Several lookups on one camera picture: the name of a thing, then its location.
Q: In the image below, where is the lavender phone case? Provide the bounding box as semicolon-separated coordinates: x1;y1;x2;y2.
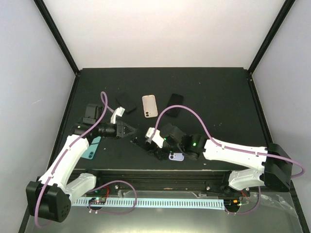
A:
168;152;185;162

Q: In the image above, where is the black wallet pouch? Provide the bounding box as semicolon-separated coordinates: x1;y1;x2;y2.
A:
115;92;137;114

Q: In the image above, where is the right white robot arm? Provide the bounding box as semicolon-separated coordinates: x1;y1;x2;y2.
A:
145;124;293;196

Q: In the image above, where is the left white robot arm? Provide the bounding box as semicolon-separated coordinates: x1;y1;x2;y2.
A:
26;104;136;222

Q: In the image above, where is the beige phone case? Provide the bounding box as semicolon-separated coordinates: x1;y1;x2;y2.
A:
142;95;158;118

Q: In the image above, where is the teal phone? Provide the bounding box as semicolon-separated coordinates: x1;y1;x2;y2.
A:
81;136;101;160

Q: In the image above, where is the black phone case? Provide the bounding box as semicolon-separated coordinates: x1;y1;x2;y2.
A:
165;93;184;117

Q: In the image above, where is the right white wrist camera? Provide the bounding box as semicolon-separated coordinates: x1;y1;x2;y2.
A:
145;127;165;148

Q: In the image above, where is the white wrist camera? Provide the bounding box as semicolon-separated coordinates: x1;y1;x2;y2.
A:
110;106;125;124
145;127;165;148

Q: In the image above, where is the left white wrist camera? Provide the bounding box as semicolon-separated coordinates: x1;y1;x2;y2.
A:
110;106;125;124

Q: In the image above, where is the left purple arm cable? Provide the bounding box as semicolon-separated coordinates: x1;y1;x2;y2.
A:
34;91;115;228

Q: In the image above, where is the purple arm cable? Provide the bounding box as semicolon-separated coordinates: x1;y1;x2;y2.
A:
148;104;306;179
34;91;115;228

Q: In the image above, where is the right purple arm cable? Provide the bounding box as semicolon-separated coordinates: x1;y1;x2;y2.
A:
148;104;306;179

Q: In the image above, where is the black aluminium front rail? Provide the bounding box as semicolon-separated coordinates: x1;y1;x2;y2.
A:
70;169;294;197

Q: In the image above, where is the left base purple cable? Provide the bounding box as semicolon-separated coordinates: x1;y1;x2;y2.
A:
87;180;138;215

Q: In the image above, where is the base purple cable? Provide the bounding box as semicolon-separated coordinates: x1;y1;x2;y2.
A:
225;186;262;216
87;180;138;215

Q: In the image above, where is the white slotted cable duct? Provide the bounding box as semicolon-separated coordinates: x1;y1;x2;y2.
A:
72;197;225;210

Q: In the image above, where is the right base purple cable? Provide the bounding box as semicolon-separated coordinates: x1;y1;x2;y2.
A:
225;186;262;216

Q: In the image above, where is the left black frame post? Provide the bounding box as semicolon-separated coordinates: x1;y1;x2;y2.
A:
34;0;80;75

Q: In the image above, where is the black frame post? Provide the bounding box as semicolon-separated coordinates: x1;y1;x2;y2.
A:
248;0;295;75
34;0;80;75

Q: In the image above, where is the right black frame post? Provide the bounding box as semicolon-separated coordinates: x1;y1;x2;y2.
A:
248;0;295;75

